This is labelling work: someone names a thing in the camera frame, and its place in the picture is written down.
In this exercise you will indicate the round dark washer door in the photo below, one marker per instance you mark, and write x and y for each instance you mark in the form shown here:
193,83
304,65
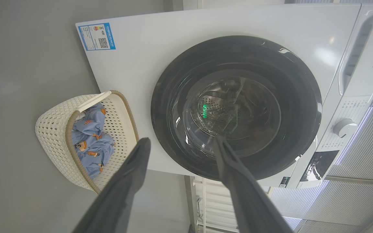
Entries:
238,51

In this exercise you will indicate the white front-load washing machine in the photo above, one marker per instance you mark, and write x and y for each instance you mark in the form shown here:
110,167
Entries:
141,81

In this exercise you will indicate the black washing machine display panel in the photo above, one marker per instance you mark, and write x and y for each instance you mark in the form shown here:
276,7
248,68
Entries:
321,165

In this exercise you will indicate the cream perforated laundry basket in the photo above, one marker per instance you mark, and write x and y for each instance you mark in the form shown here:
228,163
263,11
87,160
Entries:
53,129

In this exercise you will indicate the stainless steel washing machine drum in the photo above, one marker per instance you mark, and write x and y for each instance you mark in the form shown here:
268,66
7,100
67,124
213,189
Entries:
215,110

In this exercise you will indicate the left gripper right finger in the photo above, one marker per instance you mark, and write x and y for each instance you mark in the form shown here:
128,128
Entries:
248,200

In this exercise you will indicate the small black label sticker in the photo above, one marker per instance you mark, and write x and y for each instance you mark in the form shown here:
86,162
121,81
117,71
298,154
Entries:
284,182

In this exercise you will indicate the blue energy label sticker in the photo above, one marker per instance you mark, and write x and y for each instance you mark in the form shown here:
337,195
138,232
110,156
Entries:
96,36

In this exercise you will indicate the white washing machine control knob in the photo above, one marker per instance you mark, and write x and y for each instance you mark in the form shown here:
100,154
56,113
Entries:
344,128

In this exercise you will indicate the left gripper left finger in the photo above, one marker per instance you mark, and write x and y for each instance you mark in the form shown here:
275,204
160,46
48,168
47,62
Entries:
125,181

